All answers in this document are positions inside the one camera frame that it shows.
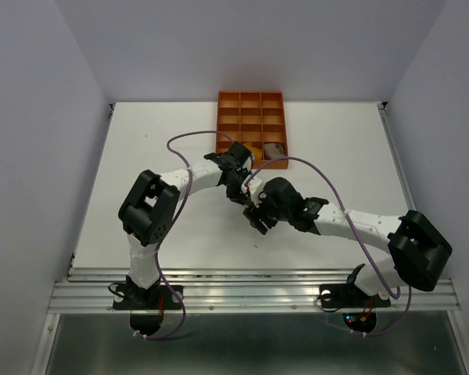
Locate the tan sock with red cuff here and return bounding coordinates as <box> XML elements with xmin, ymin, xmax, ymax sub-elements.
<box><xmin>263</xmin><ymin>143</ymin><xmax>285</xmax><ymax>160</ymax></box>

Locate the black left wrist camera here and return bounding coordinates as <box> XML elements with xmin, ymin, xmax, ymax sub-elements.
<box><xmin>227</xmin><ymin>141</ymin><xmax>254</xmax><ymax>170</ymax></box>

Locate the mustard yellow sock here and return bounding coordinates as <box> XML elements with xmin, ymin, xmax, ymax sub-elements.
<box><xmin>244</xmin><ymin>141</ymin><xmax>263</xmax><ymax>161</ymax></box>

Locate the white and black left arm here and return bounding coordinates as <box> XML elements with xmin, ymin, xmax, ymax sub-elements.
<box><xmin>118</xmin><ymin>160</ymin><xmax>249</xmax><ymax>308</ymax></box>

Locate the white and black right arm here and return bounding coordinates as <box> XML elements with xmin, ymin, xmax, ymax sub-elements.
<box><xmin>244</xmin><ymin>196</ymin><xmax>453</xmax><ymax>305</ymax></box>

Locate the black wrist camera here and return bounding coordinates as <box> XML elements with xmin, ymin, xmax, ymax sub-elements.
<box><xmin>227</xmin><ymin>141</ymin><xmax>254</xmax><ymax>170</ymax></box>
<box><xmin>263</xmin><ymin>177</ymin><xmax>303</xmax><ymax>208</ymax></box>

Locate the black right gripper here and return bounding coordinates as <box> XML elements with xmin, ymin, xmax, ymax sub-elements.
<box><xmin>242</xmin><ymin>190</ymin><xmax>291</xmax><ymax>234</ymax></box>

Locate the orange compartment tray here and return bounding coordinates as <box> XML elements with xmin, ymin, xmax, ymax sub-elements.
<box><xmin>215</xmin><ymin>91</ymin><xmax>288</xmax><ymax>169</ymax></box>

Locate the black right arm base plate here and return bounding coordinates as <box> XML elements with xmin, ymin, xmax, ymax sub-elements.
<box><xmin>317</xmin><ymin>284</ymin><xmax>391</xmax><ymax>310</ymax></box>

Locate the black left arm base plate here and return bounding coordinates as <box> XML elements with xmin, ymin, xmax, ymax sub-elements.
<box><xmin>108</xmin><ymin>283</ymin><xmax>181</xmax><ymax>311</ymax></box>

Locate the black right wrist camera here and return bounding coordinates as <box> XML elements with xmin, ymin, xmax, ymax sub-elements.
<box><xmin>263</xmin><ymin>177</ymin><xmax>303</xmax><ymax>208</ymax></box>

